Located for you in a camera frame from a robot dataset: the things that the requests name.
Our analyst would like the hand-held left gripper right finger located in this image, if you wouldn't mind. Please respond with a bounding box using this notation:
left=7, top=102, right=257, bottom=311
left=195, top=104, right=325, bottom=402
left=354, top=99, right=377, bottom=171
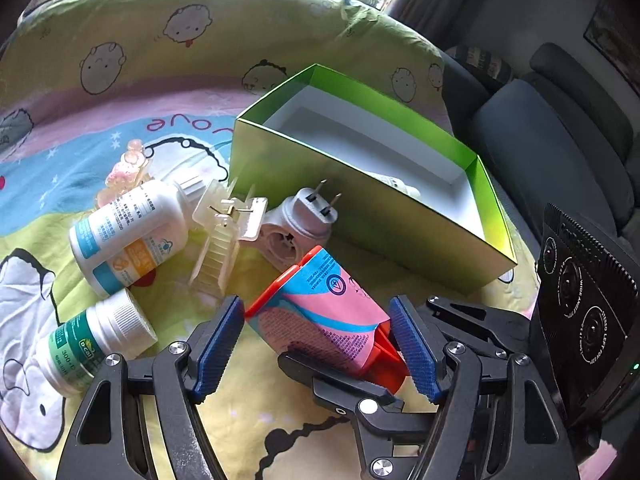
left=389, top=295, right=576, bottom=480

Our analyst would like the green cardboard box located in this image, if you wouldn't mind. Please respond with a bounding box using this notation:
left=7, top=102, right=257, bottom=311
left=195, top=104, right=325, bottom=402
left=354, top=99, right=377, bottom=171
left=229, top=63, right=518, bottom=293

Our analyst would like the pink and red tube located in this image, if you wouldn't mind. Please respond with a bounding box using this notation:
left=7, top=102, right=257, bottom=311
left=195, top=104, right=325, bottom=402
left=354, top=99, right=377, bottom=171
left=244, top=245, right=407, bottom=396

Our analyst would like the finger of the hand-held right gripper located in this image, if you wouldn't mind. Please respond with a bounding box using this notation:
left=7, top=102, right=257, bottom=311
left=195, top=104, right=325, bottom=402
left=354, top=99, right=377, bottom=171
left=277, top=352, right=432, bottom=480
left=426, top=296, right=533, bottom=361

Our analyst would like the pink hair clip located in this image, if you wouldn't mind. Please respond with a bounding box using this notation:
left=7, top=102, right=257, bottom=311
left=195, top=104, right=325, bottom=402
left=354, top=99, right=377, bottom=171
left=97, top=141, right=151, bottom=211

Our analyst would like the dark grey upholstered chair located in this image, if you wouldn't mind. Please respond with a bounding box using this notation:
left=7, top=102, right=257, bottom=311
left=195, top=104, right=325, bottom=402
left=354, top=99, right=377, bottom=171
left=442, top=42, right=640, bottom=241

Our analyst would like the grey plug adapter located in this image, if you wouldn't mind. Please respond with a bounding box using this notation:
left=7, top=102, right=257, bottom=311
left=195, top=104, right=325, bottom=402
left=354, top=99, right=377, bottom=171
left=259, top=177, right=344, bottom=267

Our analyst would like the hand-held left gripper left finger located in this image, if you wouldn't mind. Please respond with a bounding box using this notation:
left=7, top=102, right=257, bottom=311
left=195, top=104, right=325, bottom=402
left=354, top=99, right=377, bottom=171
left=55, top=295, right=246, bottom=480

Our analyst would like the white bottle blue orange label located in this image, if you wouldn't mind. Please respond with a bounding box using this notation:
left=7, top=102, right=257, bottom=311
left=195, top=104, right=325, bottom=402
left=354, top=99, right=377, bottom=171
left=69, top=176, right=203, bottom=297

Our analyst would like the white squeeze tube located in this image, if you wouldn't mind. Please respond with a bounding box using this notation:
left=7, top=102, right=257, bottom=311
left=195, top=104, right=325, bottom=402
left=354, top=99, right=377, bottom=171
left=372, top=172, right=422, bottom=199

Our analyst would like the clear plastic claw clip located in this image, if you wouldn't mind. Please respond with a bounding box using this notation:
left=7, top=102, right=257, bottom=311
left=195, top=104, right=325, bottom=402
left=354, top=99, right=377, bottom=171
left=191, top=179, right=269, bottom=297

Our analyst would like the white bottle green label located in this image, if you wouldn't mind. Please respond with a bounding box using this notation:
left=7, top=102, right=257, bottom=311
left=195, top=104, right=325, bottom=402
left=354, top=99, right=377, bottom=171
left=34, top=289, right=157, bottom=397

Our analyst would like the printed cartoon bedsheet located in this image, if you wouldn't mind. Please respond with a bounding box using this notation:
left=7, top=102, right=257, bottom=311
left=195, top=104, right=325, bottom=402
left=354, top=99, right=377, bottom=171
left=0, top=0, right=521, bottom=480

